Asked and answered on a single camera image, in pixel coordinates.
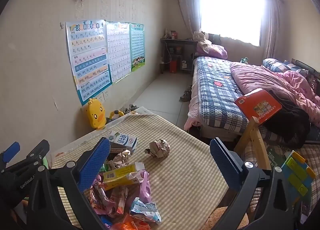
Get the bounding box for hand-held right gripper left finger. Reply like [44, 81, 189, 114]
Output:
[26, 137, 112, 230]

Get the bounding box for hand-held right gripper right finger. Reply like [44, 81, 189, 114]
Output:
[209, 137, 303, 230]

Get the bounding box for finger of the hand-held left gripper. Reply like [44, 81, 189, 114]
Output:
[0, 141, 21, 168]
[5, 139, 50, 170]

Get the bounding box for yellow cardboard box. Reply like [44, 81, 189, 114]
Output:
[102, 162, 145, 191]

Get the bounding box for crumpled beige paper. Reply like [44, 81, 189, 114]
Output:
[112, 152, 131, 168]

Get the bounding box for crumpled pink white wrappers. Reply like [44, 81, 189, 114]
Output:
[89, 185, 130, 218]

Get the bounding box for white milk carton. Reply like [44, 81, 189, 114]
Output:
[106, 131, 138, 154]

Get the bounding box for green book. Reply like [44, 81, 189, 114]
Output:
[266, 145, 287, 170]

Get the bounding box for yellow duck potty seat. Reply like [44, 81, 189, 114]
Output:
[85, 97, 125, 130]

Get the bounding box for pink plastic bag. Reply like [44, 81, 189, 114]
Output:
[130, 169, 153, 207]

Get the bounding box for tan fluffy cloth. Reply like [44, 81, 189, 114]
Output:
[204, 206, 249, 230]

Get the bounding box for crumpled brown paper ball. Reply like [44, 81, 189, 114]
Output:
[144, 139, 171, 159]

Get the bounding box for silver blue snack wrapper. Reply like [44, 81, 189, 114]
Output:
[129, 197, 162, 224]

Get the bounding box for orange book box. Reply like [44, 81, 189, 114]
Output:
[234, 88, 283, 125]

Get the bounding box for bed with plaid sheet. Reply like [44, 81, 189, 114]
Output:
[184, 55, 320, 150]

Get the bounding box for small grey shoes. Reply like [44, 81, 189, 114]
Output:
[120, 104, 139, 114]

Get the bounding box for orange snack wrapper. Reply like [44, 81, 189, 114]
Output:
[110, 221, 153, 230]

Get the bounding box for blue toy with coloured buttons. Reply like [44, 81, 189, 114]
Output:
[281, 150, 316, 198]

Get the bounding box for pair of brown shoes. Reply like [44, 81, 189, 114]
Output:
[180, 84, 193, 102]

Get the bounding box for black cloth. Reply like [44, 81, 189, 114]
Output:
[265, 90, 312, 149]

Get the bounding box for brown plaid cushion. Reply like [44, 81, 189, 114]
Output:
[244, 142, 320, 210]

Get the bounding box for pink quilt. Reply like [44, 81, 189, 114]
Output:
[230, 61, 320, 128]

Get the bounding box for blue plaid pillow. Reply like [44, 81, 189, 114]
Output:
[262, 58, 309, 75]

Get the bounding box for purple pillow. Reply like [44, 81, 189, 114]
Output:
[195, 41, 228, 60]

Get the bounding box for dark wooden headboard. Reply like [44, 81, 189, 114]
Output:
[291, 59, 320, 88]

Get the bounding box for beige plush toy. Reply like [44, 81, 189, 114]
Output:
[192, 31, 209, 44]

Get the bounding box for dark desk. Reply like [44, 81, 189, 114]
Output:
[160, 38, 198, 73]

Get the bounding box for bright window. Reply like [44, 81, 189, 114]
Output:
[200, 0, 265, 47]

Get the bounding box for lilac curtain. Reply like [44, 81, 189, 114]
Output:
[172, 0, 284, 59]

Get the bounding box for wooden chair frame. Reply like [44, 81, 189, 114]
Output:
[234, 116, 272, 170]

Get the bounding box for blue-bordered letter wall poster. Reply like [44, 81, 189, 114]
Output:
[65, 19, 112, 107]

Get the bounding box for white chart wall poster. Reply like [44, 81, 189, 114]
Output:
[106, 21, 132, 84]

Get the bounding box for green number wall poster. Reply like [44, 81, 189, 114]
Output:
[129, 23, 146, 72]

